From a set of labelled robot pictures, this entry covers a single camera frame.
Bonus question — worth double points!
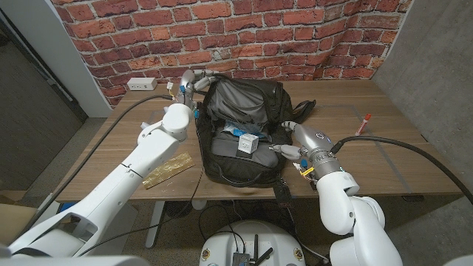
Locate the black hanging backpack tag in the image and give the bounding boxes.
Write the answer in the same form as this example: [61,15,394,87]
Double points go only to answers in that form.
[273,176,293,208]

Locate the red white marker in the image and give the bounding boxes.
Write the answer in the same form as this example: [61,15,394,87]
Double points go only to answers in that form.
[355,113,372,137]

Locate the black backpack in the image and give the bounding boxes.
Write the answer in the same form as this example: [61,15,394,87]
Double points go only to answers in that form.
[195,72,317,188]

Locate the black round floor object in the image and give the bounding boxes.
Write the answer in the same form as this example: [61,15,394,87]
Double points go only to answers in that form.
[164,201,194,219]

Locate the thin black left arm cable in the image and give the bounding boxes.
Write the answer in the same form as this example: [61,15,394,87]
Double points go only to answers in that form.
[75,110,205,258]

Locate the gold foil packet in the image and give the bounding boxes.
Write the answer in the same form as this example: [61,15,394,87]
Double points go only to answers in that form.
[140,151,196,191]

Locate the small white box package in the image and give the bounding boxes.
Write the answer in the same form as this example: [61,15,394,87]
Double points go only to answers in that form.
[237,133,260,155]

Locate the white table leg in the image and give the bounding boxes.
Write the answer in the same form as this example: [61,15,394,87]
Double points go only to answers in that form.
[145,200,166,249]

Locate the white robot head rim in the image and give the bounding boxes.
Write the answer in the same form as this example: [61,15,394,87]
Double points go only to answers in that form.
[0,255,151,266]

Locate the thick grey left arm cable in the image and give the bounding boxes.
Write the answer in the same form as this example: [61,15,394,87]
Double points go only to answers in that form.
[21,94,174,233]

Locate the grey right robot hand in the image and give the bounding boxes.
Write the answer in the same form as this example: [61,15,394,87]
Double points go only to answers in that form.
[268,120,343,180]

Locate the dark table leg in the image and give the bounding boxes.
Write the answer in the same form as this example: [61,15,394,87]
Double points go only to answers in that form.
[332,197,358,208]

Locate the small computer with antennas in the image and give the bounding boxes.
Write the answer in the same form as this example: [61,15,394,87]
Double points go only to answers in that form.
[231,233,274,266]

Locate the black floor cables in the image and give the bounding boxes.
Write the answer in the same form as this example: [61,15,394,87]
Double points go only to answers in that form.
[197,201,296,245]

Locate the blue white plastic pouch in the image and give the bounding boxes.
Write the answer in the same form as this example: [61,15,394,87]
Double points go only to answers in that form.
[221,117,268,140]

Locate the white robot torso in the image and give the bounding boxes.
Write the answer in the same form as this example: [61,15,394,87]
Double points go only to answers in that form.
[198,219,307,266]

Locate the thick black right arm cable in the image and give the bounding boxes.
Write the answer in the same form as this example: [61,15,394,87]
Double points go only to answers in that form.
[330,135,473,206]

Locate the white power strip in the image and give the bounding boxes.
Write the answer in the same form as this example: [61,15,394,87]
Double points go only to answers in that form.
[126,77,158,92]

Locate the brick print backdrop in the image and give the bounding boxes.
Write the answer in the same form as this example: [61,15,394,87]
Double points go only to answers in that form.
[51,0,413,108]

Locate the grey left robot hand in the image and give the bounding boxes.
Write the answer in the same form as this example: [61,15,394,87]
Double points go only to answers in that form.
[174,69,220,111]

